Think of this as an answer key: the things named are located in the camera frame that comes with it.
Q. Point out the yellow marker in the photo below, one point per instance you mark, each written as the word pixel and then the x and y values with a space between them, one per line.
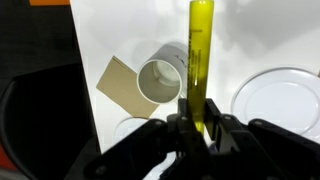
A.
pixel 199 50

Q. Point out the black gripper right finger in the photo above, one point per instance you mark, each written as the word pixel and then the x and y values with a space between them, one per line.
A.
pixel 212 116

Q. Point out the brown cardboard piece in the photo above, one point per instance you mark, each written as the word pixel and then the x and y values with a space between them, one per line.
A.
pixel 120 83

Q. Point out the small white plate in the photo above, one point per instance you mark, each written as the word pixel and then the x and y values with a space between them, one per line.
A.
pixel 130 126

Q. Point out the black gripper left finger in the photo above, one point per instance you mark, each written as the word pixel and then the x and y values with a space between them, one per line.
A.
pixel 183 116

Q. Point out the large white plate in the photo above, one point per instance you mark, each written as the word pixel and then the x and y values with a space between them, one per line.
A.
pixel 276 100

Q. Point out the black round chair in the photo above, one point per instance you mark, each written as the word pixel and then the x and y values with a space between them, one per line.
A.
pixel 43 126

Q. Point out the white ceramic mug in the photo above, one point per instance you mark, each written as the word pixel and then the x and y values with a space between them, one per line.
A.
pixel 160 80

